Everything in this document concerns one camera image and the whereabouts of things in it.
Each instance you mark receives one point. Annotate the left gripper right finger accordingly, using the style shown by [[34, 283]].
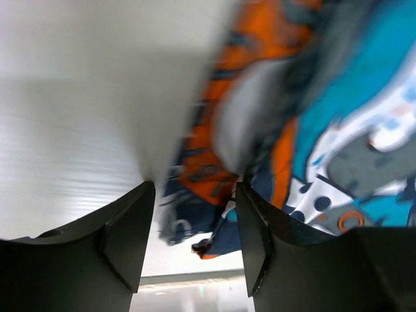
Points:
[[290, 266]]

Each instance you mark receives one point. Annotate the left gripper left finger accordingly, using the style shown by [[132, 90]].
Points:
[[91, 264]]

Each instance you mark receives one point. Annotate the colourful patterned shorts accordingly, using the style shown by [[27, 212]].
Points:
[[312, 104]]

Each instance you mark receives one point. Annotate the aluminium rail front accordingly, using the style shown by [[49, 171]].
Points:
[[190, 277]]

